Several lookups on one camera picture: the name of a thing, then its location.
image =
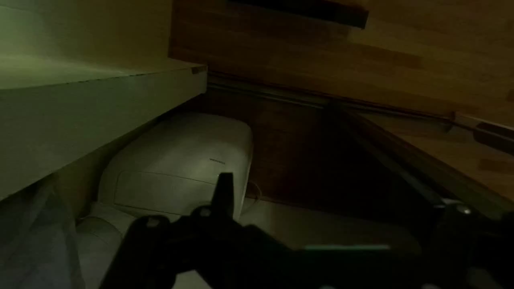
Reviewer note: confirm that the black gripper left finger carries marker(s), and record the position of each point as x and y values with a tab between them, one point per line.
221	193

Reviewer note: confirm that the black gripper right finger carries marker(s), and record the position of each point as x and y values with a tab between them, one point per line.
454	241

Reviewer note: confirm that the white closet partition panel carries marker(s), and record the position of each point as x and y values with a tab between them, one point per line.
80	113

